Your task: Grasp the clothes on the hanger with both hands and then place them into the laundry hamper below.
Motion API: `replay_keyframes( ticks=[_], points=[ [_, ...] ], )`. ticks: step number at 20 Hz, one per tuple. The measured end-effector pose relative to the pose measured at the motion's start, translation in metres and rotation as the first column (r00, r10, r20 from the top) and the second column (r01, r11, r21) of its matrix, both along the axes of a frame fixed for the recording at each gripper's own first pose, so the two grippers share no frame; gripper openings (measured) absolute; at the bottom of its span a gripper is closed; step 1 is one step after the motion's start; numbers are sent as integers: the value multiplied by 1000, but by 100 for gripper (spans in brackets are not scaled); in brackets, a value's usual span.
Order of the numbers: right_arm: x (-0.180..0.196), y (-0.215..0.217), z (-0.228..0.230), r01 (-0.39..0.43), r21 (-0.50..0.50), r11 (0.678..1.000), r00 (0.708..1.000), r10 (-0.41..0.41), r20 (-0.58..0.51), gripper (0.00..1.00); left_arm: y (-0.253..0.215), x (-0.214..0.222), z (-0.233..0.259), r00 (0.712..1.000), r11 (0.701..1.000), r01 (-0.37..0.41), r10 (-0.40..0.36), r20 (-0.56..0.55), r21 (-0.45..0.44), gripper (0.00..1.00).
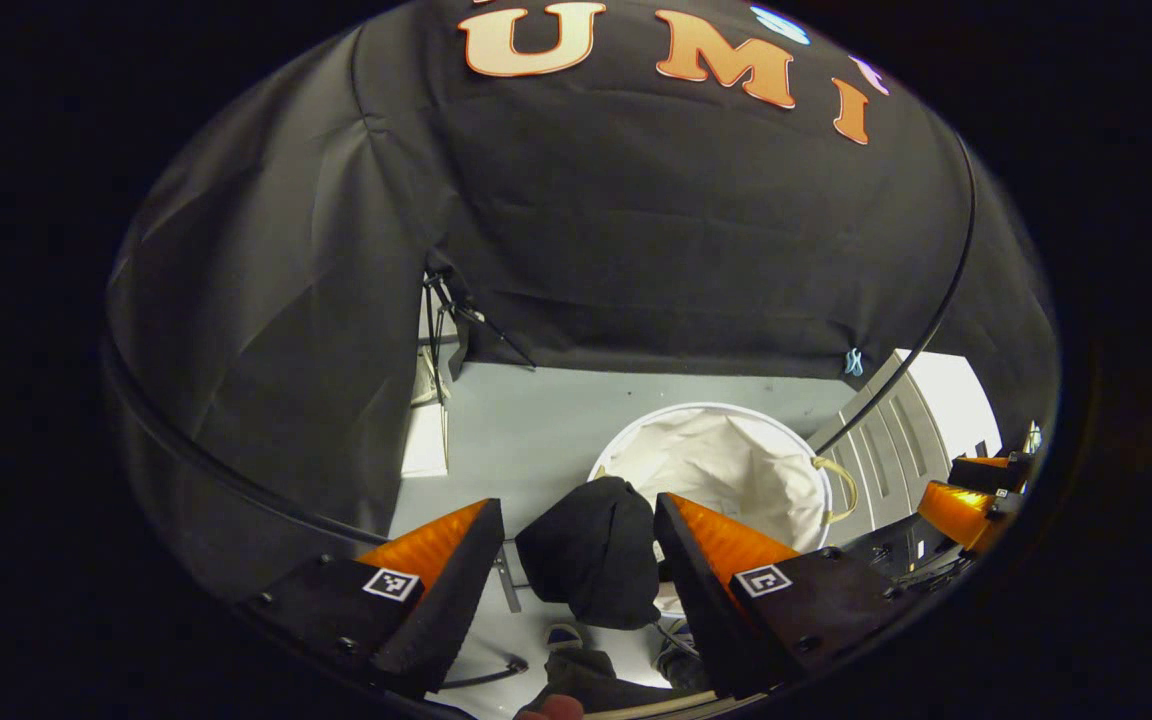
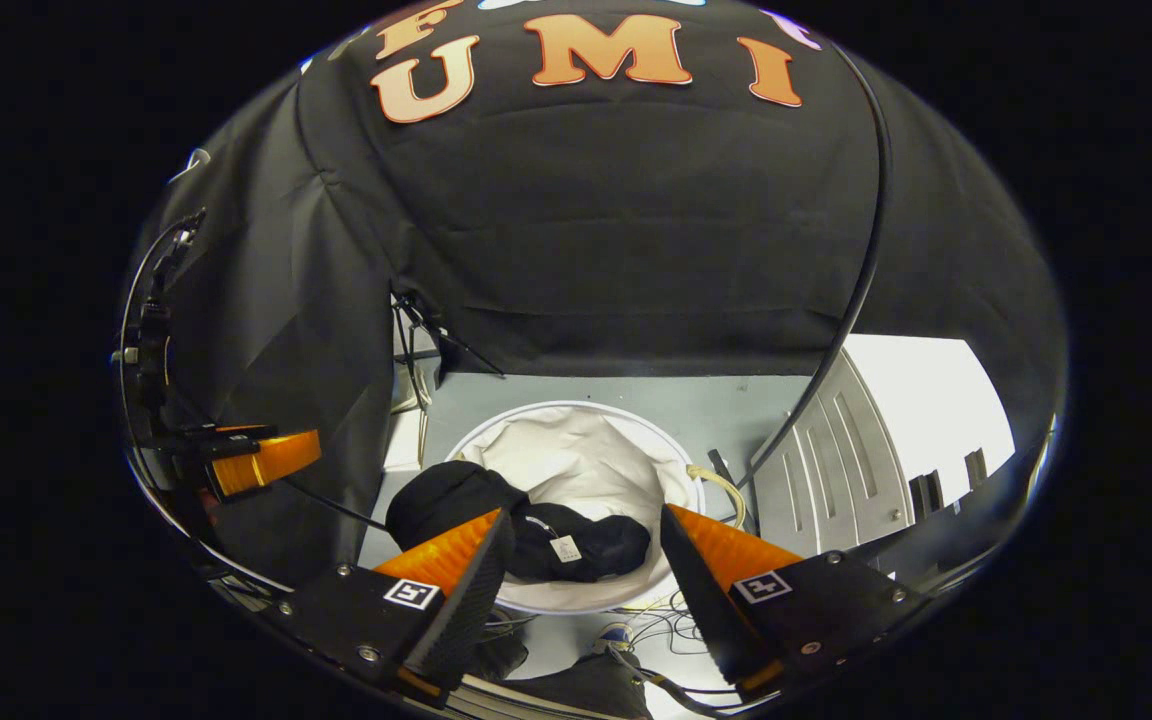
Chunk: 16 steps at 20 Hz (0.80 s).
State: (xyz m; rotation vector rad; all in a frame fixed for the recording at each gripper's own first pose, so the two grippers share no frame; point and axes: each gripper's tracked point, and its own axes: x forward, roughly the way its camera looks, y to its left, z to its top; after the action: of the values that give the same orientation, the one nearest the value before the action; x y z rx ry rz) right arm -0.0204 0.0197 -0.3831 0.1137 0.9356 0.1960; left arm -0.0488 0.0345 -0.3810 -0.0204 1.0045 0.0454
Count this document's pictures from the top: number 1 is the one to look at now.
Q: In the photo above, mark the person's right shoe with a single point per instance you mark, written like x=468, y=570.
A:
x=678, y=655

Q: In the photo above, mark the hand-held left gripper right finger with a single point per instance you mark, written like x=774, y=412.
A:
x=701, y=590

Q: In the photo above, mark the black backdrop cloth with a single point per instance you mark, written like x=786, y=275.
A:
x=636, y=220

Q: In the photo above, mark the small blue clip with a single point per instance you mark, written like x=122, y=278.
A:
x=853, y=362

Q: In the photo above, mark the person's dark trousers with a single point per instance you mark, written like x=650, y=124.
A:
x=596, y=680

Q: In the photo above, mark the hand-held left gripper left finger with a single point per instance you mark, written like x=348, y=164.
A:
x=456, y=590

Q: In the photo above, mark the black knit jacket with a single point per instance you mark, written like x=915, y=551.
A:
x=591, y=550

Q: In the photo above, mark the white panelled cabinet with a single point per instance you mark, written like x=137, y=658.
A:
x=914, y=452

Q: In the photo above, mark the white flat board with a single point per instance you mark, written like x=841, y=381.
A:
x=426, y=440

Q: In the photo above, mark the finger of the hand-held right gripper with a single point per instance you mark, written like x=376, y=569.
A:
x=966, y=512
x=991, y=472

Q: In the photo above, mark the person's shoe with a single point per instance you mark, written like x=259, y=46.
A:
x=566, y=637
x=678, y=655

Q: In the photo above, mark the black tripod stand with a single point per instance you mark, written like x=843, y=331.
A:
x=481, y=322

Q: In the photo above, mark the white fabric laundry hamper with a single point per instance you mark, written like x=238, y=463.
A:
x=736, y=470

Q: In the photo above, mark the black clothes rack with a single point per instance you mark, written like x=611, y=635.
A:
x=876, y=402

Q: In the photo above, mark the person's left shoe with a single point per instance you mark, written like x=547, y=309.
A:
x=566, y=637

